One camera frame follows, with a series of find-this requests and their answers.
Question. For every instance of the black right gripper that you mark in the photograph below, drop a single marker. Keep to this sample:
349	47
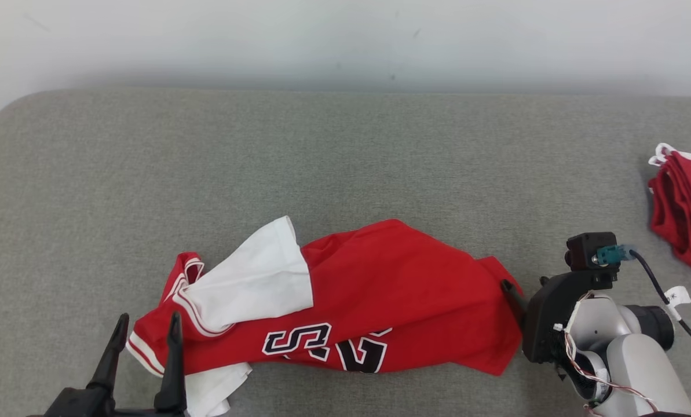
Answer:
545	324

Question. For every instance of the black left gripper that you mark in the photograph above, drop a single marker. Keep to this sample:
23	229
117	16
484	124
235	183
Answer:
84	406

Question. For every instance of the red jersey white sleeves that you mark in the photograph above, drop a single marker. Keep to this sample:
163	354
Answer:
403	278

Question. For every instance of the red Bulls shorts white stripe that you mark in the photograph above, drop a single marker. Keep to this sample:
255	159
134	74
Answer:
690	208

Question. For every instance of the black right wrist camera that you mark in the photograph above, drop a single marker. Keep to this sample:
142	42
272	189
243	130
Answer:
585	249

